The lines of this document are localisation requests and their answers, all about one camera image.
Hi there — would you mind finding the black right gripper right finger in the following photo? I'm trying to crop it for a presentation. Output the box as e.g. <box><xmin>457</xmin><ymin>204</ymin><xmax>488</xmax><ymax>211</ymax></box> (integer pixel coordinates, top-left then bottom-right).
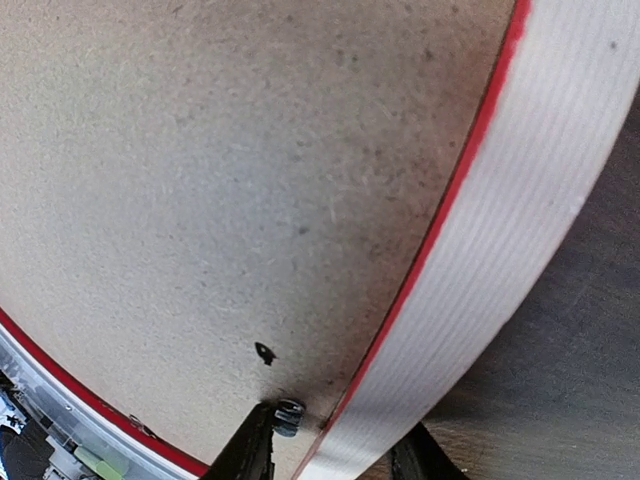
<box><xmin>389</xmin><ymin>423</ymin><xmax>469</xmax><ymax>480</ymax></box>

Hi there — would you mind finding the brown backing board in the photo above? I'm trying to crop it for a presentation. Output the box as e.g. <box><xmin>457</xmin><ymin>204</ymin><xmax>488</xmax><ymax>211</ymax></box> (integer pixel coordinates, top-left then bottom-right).
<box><xmin>1</xmin><ymin>1</ymin><xmax>513</xmax><ymax>462</ymax></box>

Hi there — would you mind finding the metal turn clip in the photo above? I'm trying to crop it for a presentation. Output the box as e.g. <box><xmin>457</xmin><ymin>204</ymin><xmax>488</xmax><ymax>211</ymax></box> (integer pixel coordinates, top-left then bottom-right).
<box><xmin>273</xmin><ymin>398</ymin><xmax>306</xmax><ymax>438</ymax></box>

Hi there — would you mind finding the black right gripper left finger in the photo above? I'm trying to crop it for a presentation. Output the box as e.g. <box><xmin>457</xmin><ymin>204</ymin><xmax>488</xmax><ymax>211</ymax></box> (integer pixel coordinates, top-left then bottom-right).
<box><xmin>204</xmin><ymin>402</ymin><xmax>275</xmax><ymax>480</ymax></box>

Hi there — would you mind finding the pink wooden picture frame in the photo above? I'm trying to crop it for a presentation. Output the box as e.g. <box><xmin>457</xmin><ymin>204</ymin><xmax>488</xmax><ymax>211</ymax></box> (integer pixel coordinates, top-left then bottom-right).
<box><xmin>1</xmin><ymin>1</ymin><xmax>639</xmax><ymax>479</ymax></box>

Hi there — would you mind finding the aluminium front rail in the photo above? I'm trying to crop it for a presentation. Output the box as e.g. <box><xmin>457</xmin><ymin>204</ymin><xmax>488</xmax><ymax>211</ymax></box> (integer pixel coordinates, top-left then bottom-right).
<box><xmin>1</xmin><ymin>329</ymin><xmax>196</xmax><ymax>479</ymax></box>

